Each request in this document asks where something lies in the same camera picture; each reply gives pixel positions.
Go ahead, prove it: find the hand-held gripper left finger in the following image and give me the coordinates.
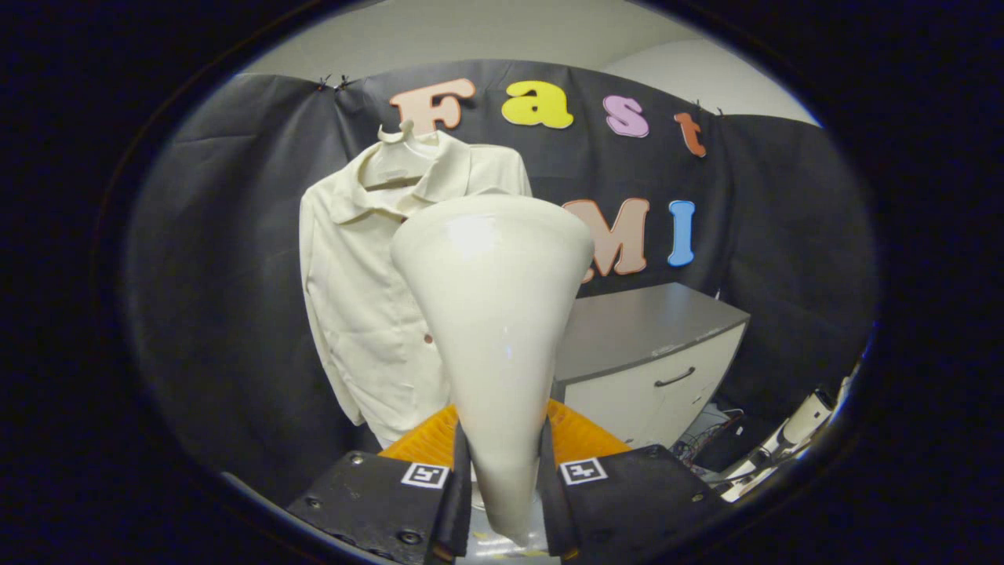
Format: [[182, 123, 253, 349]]
[[286, 404, 473, 565]]

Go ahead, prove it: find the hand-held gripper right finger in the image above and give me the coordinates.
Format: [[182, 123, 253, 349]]
[[537, 400, 726, 564]]

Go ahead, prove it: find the white garment steamer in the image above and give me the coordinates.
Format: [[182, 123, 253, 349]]
[[390, 195, 595, 542]]

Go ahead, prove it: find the cream button shirt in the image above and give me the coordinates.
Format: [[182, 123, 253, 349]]
[[299, 129, 534, 450]]

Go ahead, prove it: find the cream clothes hanger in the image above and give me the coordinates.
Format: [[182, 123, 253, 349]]
[[362, 119, 440, 191]]

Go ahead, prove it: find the grey cabinet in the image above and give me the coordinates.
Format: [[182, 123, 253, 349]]
[[549, 282, 751, 450]]

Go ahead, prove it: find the white device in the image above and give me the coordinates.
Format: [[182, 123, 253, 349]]
[[718, 388, 836, 503]]

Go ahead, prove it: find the black backdrop cloth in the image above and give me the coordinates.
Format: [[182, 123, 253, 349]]
[[125, 59, 879, 503]]

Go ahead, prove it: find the bundle of cables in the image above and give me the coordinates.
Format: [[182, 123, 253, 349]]
[[673, 406, 746, 464]]

